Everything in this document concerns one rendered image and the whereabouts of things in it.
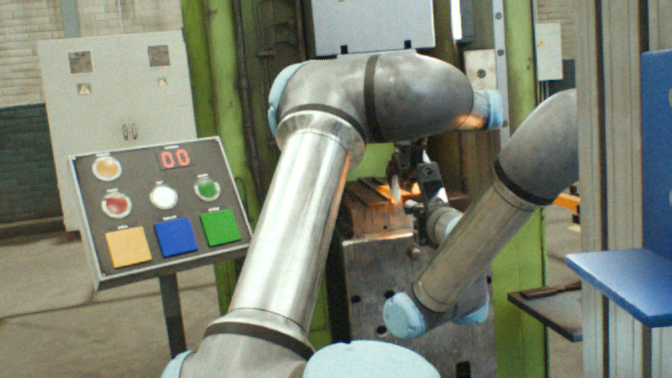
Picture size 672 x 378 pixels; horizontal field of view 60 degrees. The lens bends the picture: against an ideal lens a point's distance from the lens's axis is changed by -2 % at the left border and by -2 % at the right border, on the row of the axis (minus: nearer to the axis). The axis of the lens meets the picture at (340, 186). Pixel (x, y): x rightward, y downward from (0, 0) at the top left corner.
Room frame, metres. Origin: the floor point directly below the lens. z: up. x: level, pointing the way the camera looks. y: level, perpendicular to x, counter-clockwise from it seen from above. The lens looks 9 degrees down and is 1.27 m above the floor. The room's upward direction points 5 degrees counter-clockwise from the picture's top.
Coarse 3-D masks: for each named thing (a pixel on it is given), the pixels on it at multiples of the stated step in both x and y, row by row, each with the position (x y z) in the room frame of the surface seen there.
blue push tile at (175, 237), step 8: (160, 224) 1.22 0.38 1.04; (168, 224) 1.23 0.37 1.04; (176, 224) 1.23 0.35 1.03; (184, 224) 1.24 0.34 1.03; (160, 232) 1.21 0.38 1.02; (168, 232) 1.22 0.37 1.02; (176, 232) 1.22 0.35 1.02; (184, 232) 1.23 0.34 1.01; (192, 232) 1.24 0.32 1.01; (160, 240) 1.20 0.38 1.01; (168, 240) 1.21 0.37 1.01; (176, 240) 1.21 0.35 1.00; (184, 240) 1.22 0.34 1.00; (192, 240) 1.23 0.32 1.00; (160, 248) 1.20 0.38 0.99; (168, 248) 1.20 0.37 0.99; (176, 248) 1.20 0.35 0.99; (184, 248) 1.21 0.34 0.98; (192, 248) 1.22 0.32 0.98; (168, 256) 1.19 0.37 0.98
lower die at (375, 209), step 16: (368, 176) 1.90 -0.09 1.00; (368, 192) 1.66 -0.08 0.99; (352, 208) 1.50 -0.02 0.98; (368, 208) 1.49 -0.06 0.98; (384, 208) 1.49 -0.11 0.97; (400, 208) 1.50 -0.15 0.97; (352, 224) 1.48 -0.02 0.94; (368, 224) 1.49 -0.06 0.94; (384, 224) 1.49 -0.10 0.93; (400, 224) 1.50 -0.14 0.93
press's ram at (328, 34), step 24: (312, 0) 1.47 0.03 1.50; (336, 0) 1.48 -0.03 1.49; (360, 0) 1.49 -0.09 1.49; (384, 0) 1.50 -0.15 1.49; (408, 0) 1.51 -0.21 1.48; (312, 24) 1.48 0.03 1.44; (336, 24) 1.48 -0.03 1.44; (360, 24) 1.49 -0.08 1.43; (384, 24) 1.50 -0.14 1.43; (408, 24) 1.51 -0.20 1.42; (432, 24) 1.52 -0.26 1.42; (312, 48) 1.53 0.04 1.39; (336, 48) 1.48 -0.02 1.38; (360, 48) 1.49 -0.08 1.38; (384, 48) 1.50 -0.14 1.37; (408, 48) 1.53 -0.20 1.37
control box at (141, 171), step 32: (96, 160) 1.24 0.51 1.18; (128, 160) 1.28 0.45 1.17; (160, 160) 1.31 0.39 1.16; (192, 160) 1.34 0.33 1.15; (224, 160) 1.38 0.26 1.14; (96, 192) 1.21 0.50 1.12; (128, 192) 1.24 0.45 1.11; (192, 192) 1.30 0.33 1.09; (224, 192) 1.33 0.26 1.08; (96, 224) 1.17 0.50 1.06; (128, 224) 1.20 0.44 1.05; (192, 224) 1.26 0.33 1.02; (96, 256) 1.13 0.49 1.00; (160, 256) 1.19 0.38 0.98; (192, 256) 1.22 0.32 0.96; (224, 256) 1.29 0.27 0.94; (96, 288) 1.15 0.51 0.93
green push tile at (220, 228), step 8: (200, 216) 1.27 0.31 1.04; (208, 216) 1.28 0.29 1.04; (216, 216) 1.28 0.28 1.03; (224, 216) 1.29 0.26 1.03; (232, 216) 1.30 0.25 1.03; (208, 224) 1.27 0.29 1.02; (216, 224) 1.27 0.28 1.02; (224, 224) 1.28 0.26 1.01; (232, 224) 1.29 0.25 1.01; (208, 232) 1.25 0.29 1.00; (216, 232) 1.26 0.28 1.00; (224, 232) 1.27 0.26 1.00; (232, 232) 1.28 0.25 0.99; (208, 240) 1.25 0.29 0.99; (216, 240) 1.25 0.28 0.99; (224, 240) 1.26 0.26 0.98; (232, 240) 1.27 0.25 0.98
